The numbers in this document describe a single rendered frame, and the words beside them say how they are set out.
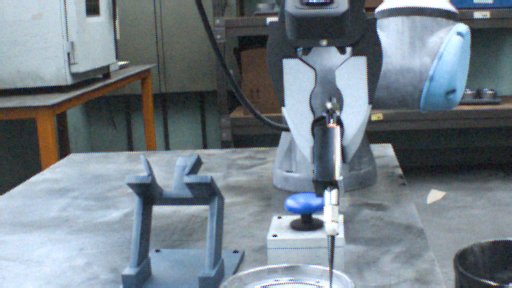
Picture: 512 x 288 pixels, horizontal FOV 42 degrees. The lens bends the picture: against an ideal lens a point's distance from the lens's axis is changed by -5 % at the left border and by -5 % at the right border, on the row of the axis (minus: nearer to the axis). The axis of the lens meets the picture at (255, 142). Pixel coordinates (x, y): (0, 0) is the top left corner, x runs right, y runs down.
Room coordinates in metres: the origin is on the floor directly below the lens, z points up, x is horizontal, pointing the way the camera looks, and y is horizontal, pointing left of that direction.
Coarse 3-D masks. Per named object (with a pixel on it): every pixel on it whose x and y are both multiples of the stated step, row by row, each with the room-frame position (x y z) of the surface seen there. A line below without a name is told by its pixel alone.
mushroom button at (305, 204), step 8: (288, 200) 0.63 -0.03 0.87; (296, 200) 0.63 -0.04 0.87; (304, 200) 0.62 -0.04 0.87; (312, 200) 0.62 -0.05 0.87; (320, 200) 0.63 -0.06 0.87; (288, 208) 0.63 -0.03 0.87; (296, 208) 0.62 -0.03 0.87; (304, 208) 0.62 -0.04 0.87; (312, 208) 0.62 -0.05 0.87; (320, 208) 0.62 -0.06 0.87; (304, 216) 0.63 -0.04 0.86; (312, 216) 0.63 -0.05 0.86
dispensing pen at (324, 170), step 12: (324, 108) 0.59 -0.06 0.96; (336, 108) 0.59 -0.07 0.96; (324, 132) 0.56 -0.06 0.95; (324, 144) 0.56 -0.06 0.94; (324, 156) 0.55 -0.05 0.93; (324, 168) 0.54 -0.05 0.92; (312, 180) 0.54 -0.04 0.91; (324, 180) 0.54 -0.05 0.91; (324, 192) 0.55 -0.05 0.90; (336, 192) 0.55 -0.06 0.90; (324, 204) 0.54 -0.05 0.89; (336, 204) 0.54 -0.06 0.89; (336, 216) 0.54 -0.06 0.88; (336, 228) 0.53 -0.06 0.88
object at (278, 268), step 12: (276, 264) 0.55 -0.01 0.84; (288, 264) 0.55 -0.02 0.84; (300, 264) 0.55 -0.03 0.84; (312, 264) 0.54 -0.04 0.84; (240, 276) 0.53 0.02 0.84; (252, 276) 0.54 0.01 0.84; (264, 276) 0.54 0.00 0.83; (276, 276) 0.55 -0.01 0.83; (288, 276) 0.55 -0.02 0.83; (300, 276) 0.55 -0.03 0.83; (312, 276) 0.54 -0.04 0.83; (324, 276) 0.54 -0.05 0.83; (336, 276) 0.52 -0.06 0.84; (348, 276) 0.51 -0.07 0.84
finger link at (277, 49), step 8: (272, 24) 0.58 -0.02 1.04; (272, 32) 0.58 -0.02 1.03; (272, 40) 0.58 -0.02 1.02; (280, 40) 0.58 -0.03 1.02; (272, 48) 0.58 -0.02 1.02; (280, 48) 0.57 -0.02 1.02; (288, 48) 0.57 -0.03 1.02; (296, 48) 0.58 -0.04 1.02; (272, 56) 0.58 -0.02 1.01; (280, 56) 0.58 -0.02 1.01; (288, 56) 0.57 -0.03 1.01; (296, 56) 0.57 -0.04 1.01; (272, 64) 0.58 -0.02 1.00; (280, 64) 0.58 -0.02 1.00; (272, 72) 0.58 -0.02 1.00; (280, 72) 0.58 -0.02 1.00; (272, 80) 0.58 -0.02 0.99; (280, 80) 0.58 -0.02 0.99; (280, 88) 0.58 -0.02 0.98; (280, 96) 0.58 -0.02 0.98; (280, 104) 0.58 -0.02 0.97
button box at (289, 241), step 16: (272, 224) 0.65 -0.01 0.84; (288, 224) 0.65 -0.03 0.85; (304, 224) 0.63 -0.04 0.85; (320, 224) 0.63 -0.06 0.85; (272, 240) 0.61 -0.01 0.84; (288, 240) 0.60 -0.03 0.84; (304, 240) 0.60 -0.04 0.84; (320, 240) 0.60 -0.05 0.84; (336, 240) 0.60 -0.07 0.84; (272, 256) 0.61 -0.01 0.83; (288, 256) 0.60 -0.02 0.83; (304, 256) 0.60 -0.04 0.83; (320, 256) 0.60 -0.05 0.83; (336, 256) 0.60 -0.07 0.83
